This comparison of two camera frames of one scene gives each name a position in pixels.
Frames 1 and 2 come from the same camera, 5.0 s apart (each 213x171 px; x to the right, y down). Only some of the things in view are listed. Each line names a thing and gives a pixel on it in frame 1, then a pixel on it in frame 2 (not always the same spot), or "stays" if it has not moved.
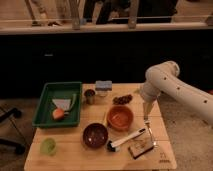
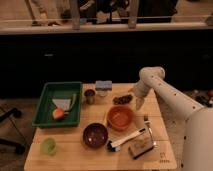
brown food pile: x=121 y=100 stays
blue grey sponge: x=103 y=85 stays
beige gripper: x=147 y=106 -> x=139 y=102
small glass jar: x=102 y=93 stays
